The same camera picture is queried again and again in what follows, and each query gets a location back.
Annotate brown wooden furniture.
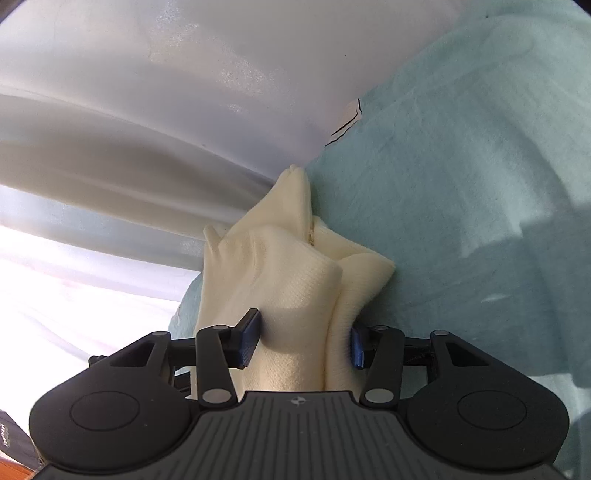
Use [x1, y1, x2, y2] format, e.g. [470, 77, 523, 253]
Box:
[0, 458, 43, 480]

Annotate teal printed bedsheet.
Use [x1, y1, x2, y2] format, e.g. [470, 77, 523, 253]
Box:
[168, 0, 591, 480]

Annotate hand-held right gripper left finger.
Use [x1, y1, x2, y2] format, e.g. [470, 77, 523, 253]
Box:
[106, 308, 262, 411]

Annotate white sheer curtain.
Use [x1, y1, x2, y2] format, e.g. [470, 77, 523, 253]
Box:
[0, 0, 490, 370]

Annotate cream knit sweater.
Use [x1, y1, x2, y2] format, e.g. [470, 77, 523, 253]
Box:
[187, 165, 396, 402]

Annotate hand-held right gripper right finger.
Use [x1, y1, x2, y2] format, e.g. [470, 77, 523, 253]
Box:
[349, 322, 498, 409]

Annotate black printed box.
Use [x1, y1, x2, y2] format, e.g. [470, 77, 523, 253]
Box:
[0, 408, 40, 464]

